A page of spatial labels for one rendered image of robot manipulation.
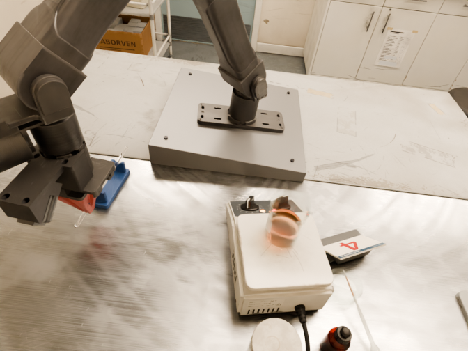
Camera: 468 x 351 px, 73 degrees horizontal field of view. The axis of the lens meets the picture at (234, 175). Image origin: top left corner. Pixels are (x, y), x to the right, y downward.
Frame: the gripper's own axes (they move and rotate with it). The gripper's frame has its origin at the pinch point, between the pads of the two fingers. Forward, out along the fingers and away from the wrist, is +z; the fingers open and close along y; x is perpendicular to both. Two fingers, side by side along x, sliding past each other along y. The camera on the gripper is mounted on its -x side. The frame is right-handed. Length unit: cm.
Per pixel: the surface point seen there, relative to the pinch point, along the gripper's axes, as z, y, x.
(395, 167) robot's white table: 4, 58, 30
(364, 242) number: 0.6, 47.3, 5.0
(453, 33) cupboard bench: 43, 154, 247
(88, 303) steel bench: 2.6, 6.8, -14.1
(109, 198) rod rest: 2.1, 1.3, 4.2
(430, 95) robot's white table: 5, 75, 68
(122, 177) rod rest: 2.3, 1.3, 9.6
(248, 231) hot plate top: -6.0, 27.3, -2.2
